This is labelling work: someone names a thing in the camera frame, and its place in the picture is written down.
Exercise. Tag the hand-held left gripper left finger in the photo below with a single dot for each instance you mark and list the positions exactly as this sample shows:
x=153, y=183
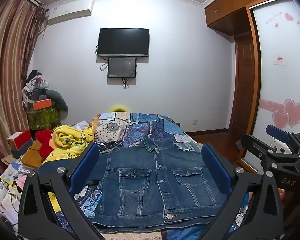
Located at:
x=85, y=165

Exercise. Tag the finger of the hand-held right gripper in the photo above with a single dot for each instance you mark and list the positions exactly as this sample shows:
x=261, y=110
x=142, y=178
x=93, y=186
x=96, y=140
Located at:
x=277, y=133
x=260, y=150

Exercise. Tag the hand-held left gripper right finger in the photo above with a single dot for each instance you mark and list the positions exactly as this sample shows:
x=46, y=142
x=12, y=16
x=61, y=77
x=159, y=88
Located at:
x=216, y=165

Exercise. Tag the blue denim jacket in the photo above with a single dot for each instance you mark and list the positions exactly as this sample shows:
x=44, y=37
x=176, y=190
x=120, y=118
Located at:
x=150, y=180

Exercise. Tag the pile of mixed clothes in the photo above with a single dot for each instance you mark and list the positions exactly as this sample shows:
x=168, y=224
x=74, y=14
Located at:
x=35, y=87

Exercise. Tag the yellow cartoon printed blanket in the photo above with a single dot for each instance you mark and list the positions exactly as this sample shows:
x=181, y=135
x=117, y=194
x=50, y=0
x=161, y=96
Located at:
x=70, y=142

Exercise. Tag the red plush toy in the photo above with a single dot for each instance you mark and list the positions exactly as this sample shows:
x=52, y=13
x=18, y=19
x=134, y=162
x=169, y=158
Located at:
x=45, y=142

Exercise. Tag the brown flat box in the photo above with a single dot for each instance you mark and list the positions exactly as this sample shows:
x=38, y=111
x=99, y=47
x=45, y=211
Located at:
x=32, y=156

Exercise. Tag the white heart-decal sliding door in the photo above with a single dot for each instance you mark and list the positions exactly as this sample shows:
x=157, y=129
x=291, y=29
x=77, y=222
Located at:
x=282, y=75

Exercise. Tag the brown wooden door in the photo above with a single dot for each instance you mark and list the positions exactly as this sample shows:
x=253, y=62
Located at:
x=243, y=85

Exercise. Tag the green patterned cloth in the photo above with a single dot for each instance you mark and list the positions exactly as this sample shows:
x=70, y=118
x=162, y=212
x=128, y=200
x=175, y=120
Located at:
x=43, y=118

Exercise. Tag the yellow plush toy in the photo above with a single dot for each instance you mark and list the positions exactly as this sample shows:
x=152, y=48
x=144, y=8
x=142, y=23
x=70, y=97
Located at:
x=118, y=108

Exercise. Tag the grey plush cushion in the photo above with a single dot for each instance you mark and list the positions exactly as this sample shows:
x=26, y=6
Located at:
x=58, y=101

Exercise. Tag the red and white box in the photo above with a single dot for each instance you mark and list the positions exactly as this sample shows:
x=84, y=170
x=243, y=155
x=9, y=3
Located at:
x=20, y=140

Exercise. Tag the orange box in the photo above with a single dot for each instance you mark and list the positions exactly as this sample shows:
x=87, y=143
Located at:
x=42, y=104

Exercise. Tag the blue patchwork quilt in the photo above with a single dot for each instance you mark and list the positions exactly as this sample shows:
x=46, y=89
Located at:
x=150, y=127

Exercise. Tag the pile of white printed bags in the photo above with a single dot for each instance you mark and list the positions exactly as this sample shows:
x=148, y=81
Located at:
x=5, y=195

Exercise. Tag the beige blanket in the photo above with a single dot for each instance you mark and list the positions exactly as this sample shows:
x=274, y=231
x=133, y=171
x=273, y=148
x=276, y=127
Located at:
x=132, y=236

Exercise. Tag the striped brown curtain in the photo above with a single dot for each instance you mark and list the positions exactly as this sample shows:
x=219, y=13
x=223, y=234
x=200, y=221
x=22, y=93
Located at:
x=7, y=80

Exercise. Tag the wooden wardrobe cabinet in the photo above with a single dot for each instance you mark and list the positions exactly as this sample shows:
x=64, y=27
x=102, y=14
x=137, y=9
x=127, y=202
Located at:
x=236, y=7

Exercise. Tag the white air conditioner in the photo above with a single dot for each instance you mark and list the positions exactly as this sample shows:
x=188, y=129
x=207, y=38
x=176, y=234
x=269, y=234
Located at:
x=70, y=11

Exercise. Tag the white wall socket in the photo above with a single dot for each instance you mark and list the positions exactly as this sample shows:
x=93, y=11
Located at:
x=194, y=122

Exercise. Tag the small black wall monitor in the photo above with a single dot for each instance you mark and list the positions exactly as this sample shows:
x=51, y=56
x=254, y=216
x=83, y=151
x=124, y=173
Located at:
x=122, y=67

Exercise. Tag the black wall television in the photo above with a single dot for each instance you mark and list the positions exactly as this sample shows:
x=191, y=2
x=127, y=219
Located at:
x=123, y=42

